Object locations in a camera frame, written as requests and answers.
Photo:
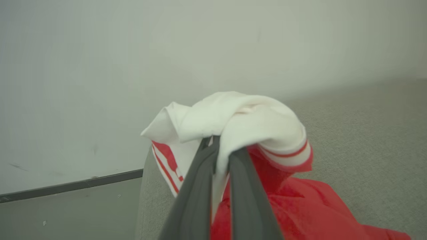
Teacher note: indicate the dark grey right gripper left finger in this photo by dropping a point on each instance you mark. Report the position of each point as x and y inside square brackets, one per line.
[193, 206]

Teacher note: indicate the grey fabric sofa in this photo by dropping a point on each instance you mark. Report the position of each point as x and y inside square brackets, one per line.
[367, 133]

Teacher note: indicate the red garment wide white bands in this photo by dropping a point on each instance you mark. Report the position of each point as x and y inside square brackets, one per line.
[317, 213]

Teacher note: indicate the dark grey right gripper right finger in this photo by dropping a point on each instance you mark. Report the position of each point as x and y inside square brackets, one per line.
[250, 206]

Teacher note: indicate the black baseboard strip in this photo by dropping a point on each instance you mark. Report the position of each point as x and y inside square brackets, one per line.
[66, 186]

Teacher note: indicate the red white garment striped cuffs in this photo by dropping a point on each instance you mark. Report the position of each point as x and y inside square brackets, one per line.
[253, 123]

